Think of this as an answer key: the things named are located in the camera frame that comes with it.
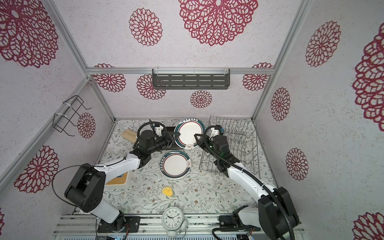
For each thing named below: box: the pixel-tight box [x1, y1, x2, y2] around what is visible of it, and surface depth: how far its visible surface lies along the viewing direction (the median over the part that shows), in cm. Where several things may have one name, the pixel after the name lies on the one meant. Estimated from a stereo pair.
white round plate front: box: [161, 172, 188, 180], surface depth 90 cm
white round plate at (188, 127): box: [174, 117, 206, 150], surface depth 82 cm
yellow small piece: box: [163, 186, 173, 197], surface depth 84 cm
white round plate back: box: [159, 150, 192, 180], surface depth 95 cm
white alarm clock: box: [161, 206, 189, 238], surface depth 72 cm
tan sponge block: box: [122, 129, 138, 143], surface depth 108 cm
